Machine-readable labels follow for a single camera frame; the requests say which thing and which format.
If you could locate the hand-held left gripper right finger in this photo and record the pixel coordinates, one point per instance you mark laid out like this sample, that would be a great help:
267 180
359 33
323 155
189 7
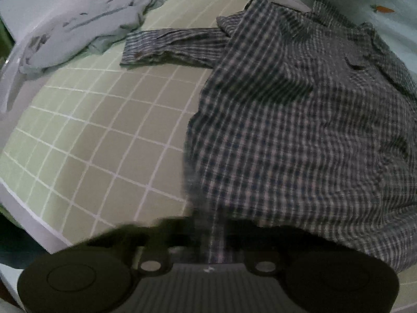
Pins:
247 234

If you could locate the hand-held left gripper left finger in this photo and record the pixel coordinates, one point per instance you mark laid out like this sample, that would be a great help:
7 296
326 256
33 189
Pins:
176 231

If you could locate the blue checked shirt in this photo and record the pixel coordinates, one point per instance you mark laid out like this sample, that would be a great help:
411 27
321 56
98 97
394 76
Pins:
293 120

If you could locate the green grid bed sheet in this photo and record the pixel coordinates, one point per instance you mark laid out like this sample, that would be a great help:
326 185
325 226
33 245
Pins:
97 137

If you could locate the grey garment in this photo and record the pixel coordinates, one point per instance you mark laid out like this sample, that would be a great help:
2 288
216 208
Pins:
81 22

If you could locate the white panel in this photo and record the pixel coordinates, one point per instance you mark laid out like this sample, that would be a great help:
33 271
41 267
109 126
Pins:
22 6

